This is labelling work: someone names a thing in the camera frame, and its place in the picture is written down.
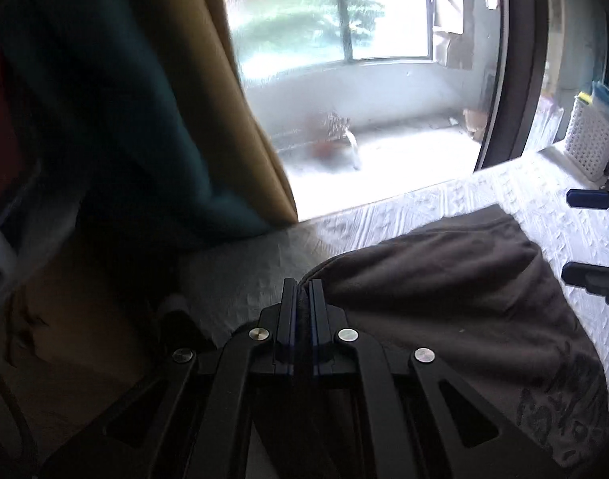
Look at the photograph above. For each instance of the potted plant on balcony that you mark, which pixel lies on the potted plant on balcony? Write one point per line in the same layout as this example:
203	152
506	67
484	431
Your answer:
329	131

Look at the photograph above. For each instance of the brown cardboard box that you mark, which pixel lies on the brown cardboard box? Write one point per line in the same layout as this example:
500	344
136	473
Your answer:
70	346

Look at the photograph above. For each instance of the yellow curtain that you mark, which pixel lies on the yellow curtain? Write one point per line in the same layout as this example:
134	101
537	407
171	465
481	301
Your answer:
216	110

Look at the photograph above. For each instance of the teal curtain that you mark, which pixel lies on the teal curtain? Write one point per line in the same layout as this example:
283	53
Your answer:
95	96

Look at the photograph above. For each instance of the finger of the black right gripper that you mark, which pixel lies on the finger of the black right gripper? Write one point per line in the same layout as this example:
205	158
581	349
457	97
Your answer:
588	198
594	279

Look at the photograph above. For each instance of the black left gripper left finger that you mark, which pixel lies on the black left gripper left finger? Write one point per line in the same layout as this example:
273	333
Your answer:
209	432

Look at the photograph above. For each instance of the dark grey t-shirt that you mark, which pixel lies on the dark grey t-shirt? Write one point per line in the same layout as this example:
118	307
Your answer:
479	293

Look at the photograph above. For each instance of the dark window frame pillar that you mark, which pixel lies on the dark window frame pillar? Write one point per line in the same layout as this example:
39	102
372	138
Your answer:
523	38

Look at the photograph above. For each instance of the white perforated laundry basket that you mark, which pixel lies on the white perforated laundry basket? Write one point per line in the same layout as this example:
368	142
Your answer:
587	135

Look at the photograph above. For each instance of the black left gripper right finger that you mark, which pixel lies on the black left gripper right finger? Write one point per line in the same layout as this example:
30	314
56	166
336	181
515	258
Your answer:
420	419

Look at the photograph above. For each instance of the white quilted bed cover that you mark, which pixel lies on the white quilted bed cover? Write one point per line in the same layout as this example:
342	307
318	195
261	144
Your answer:
228	286

